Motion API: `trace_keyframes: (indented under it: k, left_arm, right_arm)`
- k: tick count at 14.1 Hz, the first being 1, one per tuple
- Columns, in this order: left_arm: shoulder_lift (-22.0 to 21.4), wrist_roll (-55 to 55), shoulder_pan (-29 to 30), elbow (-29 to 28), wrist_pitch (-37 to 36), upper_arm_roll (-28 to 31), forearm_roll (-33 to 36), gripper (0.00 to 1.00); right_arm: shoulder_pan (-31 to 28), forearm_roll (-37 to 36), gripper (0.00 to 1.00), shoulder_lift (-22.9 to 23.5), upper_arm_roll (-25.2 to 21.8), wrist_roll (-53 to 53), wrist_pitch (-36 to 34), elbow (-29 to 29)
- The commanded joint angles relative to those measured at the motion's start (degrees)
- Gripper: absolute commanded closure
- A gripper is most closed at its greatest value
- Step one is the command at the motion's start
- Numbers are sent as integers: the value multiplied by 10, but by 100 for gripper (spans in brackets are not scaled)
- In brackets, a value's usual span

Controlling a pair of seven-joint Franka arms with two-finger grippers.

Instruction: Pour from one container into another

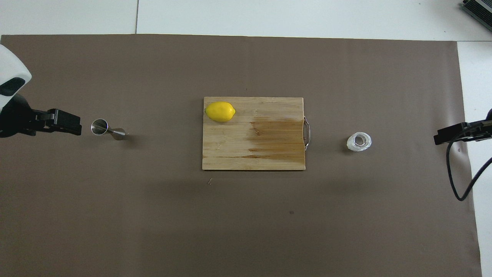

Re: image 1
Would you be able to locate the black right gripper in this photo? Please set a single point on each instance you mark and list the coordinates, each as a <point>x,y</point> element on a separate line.
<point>490,115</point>

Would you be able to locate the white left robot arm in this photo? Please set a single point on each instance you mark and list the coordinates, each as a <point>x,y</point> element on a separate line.
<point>11,69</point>

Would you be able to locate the wooden cutting board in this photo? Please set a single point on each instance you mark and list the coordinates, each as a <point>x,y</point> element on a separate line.
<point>269,154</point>

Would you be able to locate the steel double jigger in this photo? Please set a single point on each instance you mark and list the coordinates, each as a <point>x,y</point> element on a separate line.
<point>100,127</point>

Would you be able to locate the yellow lemon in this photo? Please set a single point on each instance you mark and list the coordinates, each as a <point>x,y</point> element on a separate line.
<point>220,111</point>

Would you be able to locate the grey ribbed device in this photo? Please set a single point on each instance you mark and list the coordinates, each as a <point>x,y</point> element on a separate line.
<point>480,9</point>

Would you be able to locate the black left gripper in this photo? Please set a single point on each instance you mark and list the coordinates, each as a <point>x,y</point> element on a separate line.
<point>15,119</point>

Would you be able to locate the brown table mat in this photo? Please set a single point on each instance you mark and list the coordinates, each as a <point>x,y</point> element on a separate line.
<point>246,231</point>

